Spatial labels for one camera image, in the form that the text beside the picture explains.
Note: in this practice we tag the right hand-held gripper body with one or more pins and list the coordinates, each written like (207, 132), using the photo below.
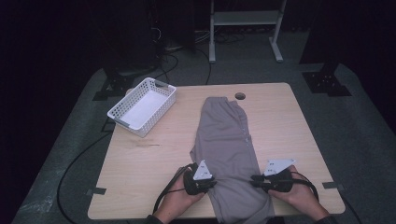
(280, 182)

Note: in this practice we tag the grey tape strip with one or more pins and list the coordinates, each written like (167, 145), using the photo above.
(98, 191)
(331, 185)

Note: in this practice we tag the white metal stand frame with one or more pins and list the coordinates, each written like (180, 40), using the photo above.
(243, 18)

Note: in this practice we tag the person's right hand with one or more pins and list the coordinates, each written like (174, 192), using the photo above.
(300, 196)

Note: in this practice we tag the grey pants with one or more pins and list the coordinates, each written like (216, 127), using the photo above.
(224, 137)

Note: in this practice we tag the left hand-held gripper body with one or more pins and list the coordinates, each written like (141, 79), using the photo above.
(193, 186)

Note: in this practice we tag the person's left hand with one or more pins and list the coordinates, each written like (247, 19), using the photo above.
(176, 202)

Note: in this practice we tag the black stand base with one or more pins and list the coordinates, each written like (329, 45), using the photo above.
(325, 82)
(113, 85)

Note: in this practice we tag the white perforated plastic basket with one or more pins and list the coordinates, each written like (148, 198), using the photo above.
(146, 102)

